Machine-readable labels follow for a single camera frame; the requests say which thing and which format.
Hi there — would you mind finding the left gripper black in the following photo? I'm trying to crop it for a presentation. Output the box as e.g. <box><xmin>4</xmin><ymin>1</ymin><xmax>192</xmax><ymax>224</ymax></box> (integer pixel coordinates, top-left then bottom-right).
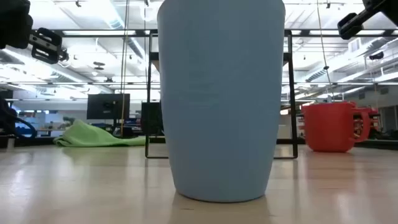
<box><xmin>0</xmin><ymin>0</ymin><xmax>63</xmax><ymax>65</ymax></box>

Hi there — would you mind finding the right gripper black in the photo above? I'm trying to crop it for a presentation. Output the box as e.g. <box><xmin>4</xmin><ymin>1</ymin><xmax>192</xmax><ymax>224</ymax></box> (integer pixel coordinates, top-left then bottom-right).
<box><xmin>337</xmin><ymin>0</ymin><xmax>398</xmax><ymax>40</ymax></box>

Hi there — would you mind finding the red mug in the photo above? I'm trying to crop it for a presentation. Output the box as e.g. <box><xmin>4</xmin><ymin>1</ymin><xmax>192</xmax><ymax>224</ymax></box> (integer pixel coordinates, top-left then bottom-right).
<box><xmin>300</xmin><ymin>101</ymin><xmax>371</xmax><ymax>153</ymax></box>

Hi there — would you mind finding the blue plastic cup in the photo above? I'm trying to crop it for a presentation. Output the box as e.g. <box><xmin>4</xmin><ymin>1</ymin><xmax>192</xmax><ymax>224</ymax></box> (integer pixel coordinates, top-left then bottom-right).
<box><xmin>157</xmin><ymin>0</ymin><xmax>286</xmax><ymax>203</ymax></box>

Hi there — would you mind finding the black computer monitor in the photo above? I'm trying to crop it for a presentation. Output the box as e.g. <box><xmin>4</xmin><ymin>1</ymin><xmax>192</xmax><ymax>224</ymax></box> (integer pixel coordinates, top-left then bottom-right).
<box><xmin>86</xmin><ymin>93</ymin><xmax>131</xmax><ymax>121</ymax></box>

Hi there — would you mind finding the rack with red bins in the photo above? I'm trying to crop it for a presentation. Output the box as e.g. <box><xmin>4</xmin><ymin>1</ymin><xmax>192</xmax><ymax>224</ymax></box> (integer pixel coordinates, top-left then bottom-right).
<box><xmin>351</xmin><ymin>101</ymin><xmax>382</xmax><ymax>140</ymax></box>

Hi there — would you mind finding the green cloth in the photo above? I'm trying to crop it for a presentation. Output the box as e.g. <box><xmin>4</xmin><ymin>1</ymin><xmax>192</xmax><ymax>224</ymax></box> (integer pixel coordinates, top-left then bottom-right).
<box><xmin>52</xmin><ymin>119</ymin><xmax>146</xmax><ymax>147</ymax></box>

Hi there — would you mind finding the cardboard box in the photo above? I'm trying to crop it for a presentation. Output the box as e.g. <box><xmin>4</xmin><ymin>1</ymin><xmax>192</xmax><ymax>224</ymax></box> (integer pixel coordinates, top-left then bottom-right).
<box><xmin>276</xmin><ymin>124</ymin><xmax>292</xmax><ymax>140</ymax></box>

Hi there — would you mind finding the black partition panel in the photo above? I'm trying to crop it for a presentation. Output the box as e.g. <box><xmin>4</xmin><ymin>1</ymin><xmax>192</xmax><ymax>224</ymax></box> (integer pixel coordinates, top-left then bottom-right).
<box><xmin>141</xmin><ymin>101</ymin><xmax>163</xmax><ymax>136</ymax></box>

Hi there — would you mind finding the thick black cable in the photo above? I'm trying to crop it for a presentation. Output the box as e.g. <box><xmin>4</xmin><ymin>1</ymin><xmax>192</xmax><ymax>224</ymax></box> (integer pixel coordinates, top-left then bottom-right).
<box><xmin>0</xmin><ymin>107</ymin><xmax>37</xmax><ymax>139</ymax></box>

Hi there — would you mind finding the black overhead frame beam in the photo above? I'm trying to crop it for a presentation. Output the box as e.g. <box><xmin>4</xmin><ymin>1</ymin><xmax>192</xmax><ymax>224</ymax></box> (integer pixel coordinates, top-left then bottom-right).
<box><xmin>51</xmin><ymin>28</ymin><xmax>398</xmax><ymax>39</ymax></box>

